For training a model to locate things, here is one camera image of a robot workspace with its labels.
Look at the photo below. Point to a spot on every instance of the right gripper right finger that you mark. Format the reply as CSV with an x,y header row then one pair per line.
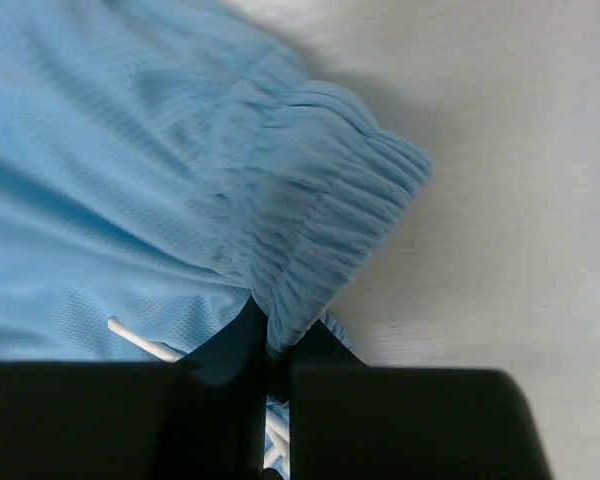
x,y
349,420

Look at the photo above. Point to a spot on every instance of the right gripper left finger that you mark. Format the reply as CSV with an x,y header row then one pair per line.
x,y
201,417

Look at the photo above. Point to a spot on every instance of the light blue shorts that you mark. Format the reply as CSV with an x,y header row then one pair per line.
x,y
162,163

